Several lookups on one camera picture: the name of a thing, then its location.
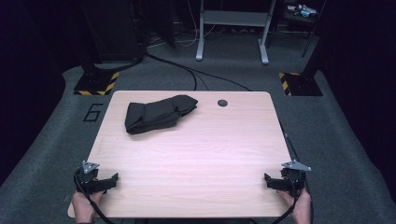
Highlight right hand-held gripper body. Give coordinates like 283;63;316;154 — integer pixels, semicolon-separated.
279;159;312;199

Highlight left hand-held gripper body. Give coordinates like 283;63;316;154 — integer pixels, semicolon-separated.
73;160;105;196

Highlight black pleated skirt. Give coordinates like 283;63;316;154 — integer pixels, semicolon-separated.
124;94;199;135

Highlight person's left hand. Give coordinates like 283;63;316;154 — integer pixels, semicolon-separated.
71;189;106;224

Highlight person's right hand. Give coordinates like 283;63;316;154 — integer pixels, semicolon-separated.
277;188;312;224

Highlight black stand base striped edge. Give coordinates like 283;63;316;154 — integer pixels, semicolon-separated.
277;71;324;97
73;71;120;96

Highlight thin black stand leg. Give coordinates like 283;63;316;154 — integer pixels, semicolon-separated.
301;0;327;59

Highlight dark cabinet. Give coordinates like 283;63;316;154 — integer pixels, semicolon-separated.
78;0;148;63

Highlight small items on dark shelf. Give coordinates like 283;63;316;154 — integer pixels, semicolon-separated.
285;3;319;19

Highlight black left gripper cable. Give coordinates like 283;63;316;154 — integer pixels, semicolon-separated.
74;169;117;224

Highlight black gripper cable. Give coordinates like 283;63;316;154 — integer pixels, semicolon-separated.
271;174;307;224
74;169;117;224

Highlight black cable along table edge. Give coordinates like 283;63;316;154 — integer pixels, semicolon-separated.
278;119;315;224

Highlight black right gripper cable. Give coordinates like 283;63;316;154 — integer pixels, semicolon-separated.
271;174;307;224

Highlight black floor cable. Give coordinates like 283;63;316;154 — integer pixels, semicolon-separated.
145;51;198;91
186;66;252;92

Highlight grey metal desk frame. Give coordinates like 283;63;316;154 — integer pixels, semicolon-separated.
195;0;278;65

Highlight white cable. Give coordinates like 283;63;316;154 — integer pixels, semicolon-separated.
174;0;217;49

